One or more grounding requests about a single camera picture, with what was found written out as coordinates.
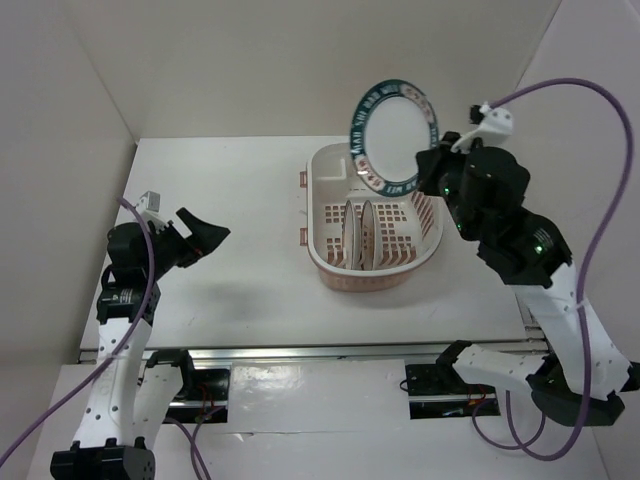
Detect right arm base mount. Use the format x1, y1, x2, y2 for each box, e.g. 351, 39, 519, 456
399, 363, 500, 420

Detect white orange plastic dish rack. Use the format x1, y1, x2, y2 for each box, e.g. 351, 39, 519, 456
300, 143, 444, 293

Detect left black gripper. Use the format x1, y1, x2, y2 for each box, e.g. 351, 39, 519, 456
142, 207, 228, 279

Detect white plate orange sunburst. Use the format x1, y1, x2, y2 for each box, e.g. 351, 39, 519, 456
360, 200, 381, 271

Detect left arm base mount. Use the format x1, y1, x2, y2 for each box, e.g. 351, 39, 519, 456
167, 367, 231, 424

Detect aluminium rail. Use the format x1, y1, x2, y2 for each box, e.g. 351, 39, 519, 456
467, 138, 494, 172
77, 329, 549, 368

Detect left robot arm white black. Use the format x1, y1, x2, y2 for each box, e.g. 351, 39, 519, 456
50, 206, 230, 479

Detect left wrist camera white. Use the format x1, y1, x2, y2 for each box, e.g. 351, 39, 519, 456
135, 191, 165, 229

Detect white plate dark teal rim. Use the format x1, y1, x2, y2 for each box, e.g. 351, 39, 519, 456
348, 79, 440, 198

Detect aluminium rail front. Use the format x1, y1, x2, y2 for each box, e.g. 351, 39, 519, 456
77, 329, 549, 368

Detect aluminium rail right side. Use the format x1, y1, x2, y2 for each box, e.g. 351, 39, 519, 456
467, 138, 494, 172

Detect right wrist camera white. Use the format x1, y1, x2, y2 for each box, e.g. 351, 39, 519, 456
451, 102, 514, 154

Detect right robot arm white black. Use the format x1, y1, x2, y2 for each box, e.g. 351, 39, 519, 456
416, 132, 639, 427

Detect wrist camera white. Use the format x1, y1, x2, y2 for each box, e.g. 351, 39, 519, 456
451, 102, 514, 154
135, 191, 165, 229

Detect white plate red characters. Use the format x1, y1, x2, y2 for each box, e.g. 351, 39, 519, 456
342, 200, 361, 270

